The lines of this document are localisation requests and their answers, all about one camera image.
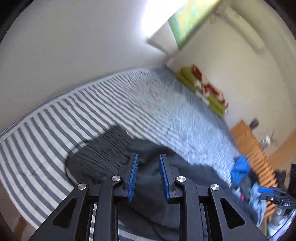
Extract dark ceramic vase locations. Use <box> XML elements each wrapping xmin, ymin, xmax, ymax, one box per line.
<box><xmin>249</xmin><ymin>118</ymin><xmax>259</xmax><ymax>130</ymax></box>

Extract white gloved right hand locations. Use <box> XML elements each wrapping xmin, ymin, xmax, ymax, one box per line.
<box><xmin>267</xmin><ymin>207</ymin><xmax>295</xmax><ymax>240</ymax></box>

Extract green folded blanket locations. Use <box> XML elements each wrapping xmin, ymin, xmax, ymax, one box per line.
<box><xmin>175</xmin><ymin>66</ymin><xmax>228</xmax><ymax>118</ymax></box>

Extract white air conditioner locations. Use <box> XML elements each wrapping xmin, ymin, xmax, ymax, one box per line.
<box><xmin>216</xmin><ymin>6</ymin><xmax>265</xmax><ymax>53</ymax></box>

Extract light blue clothing pile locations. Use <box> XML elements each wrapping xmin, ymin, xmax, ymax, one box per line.
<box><xmin>233</xmin><ymin>182</ymin><xmax>269</xmax><ymax>223</ymax></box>

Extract blue white striped bedspread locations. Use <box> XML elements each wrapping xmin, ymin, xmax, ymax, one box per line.
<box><xmin>1</xmin><ymin>67</ymin><xmax>239</xmax><ymax>229</ymax></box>

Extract red white patterned blanket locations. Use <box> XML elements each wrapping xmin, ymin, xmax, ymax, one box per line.
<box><xmin>192</xmin><ymin>65</ymin><xmax>229</xmax><ymax>108</ymax></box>

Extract potted spider plant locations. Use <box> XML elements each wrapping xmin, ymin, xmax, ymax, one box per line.
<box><xmin>261</xmin><ymin>131</ymin><xmax>275</xmax><ymax>148</ymax></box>

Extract dark navy pants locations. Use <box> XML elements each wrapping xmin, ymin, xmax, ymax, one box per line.
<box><xmin>65</xmin><ymin>126</ymin><xmax>258</xmax><ymax>240</ymax></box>

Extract wooden slatted bench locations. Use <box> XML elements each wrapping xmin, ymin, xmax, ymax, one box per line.
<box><xmin>230</xmin><ymin>120</ymin><xmax>278</xmax><ymax>218</ymax></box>

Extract blue knit sweater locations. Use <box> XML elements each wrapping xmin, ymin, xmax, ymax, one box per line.
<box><xmin>230</xmin><ymin>155</ymin><xmax>251</xmax><ymax>187</ymax></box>

